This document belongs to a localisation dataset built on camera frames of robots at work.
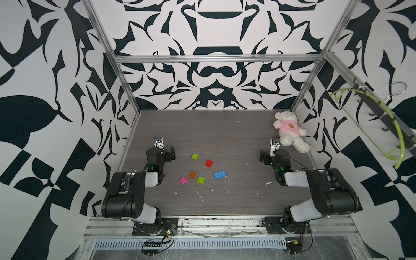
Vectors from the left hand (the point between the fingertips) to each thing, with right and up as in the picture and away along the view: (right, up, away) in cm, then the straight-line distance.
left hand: (161, 145), depth 93 cm
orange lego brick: (+18, -16, -5) cm, 25 cm away
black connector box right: (+64, -42, -22) cm, 79 cm away
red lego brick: (+27, -10, 0) cm, 29 cm away
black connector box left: (+2, -42, -23) cm, 48 cm away
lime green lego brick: (+19, -7, +1) cm, 20 cm away
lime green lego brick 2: (+23, -18, -6) cm, 30 cm away
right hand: (+62, -2, +1) cm, 62 cm away
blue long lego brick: (+33, -15, -4) cm, 37 cm away
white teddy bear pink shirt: (+75, +7, +6) cm, 76 cm away
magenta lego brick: (+13, -18, -6) cm, 24 cm away
